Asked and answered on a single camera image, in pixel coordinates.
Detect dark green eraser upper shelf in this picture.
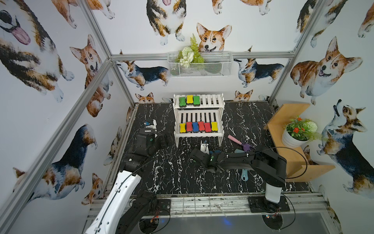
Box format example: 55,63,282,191
179,97,187,108

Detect white pot red flowers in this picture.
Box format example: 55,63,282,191
281,116,322,148

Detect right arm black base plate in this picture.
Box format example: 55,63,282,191
247,196,290,214

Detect yellow eraser lower left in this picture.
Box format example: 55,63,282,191
179,123,187,133

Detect yellow eraser upper shelf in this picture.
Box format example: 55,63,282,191
186,95,193,105

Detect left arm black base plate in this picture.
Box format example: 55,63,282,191
143,199,171,218

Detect blue eraser lower shelf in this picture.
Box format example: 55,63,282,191
192,122,199,133

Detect red eraser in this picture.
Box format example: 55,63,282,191
204,122,212,133
186,122,193,133
198,121,205,132

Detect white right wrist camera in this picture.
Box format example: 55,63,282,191
200,140,210,155

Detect yellow eraser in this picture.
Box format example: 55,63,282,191
210,121,218,132
179,123,187,133

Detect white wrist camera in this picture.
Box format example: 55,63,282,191
144,119,157,130
200,140,210,155

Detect artificial fern and white flowers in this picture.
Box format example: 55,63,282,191
175,34,205,68

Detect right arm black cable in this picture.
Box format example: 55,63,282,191
254,146,308,230

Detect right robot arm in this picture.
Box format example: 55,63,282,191
190,147,287,204

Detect white wooden two-tier shelf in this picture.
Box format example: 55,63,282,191
173,94,225,146

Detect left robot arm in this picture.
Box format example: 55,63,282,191
86,127,174,234

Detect teal dustpan with brush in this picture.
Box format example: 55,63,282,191
234,149,248,181

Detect yellow eraser lower right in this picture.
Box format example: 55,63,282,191
210,121,218,132

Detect wooden corner stand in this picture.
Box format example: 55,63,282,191
264,103,335,182

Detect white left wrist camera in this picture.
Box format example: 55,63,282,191
144,119,157,130

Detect white wire wall basket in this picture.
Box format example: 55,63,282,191
167,52,233,78

